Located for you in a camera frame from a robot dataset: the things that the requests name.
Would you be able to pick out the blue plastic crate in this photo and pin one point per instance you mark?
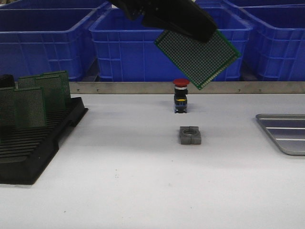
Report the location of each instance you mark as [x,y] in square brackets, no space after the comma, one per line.
[245,3]
[46,40]
[276,46]
[126,51]
[57,4]

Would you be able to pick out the black slotted board rack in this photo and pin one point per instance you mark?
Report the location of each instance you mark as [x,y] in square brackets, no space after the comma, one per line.
[25,153]

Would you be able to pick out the silver metal tray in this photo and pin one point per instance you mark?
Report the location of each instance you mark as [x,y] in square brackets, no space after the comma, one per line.
[287,131]

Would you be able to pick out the blue plastic crate rear left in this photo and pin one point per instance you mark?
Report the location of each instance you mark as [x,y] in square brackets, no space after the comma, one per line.
[57,4]

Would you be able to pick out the grey square metal block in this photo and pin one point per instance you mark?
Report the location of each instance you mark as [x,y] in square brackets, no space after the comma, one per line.
[190,135]

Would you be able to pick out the green perforated circuit board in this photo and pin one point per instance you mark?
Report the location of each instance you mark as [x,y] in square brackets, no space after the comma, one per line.
[53,92]
[64,83]
[27,81]
[199,62]
[29,108]
[7,114]

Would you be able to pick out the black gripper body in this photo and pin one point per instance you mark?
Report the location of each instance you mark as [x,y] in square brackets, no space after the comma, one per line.
[181,16]

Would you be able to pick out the red emergency stop button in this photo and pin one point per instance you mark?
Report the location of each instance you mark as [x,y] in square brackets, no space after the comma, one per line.
[180,92]

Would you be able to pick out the blue plastic crate rear right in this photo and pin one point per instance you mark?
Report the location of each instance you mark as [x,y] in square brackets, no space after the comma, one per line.
[245,3]

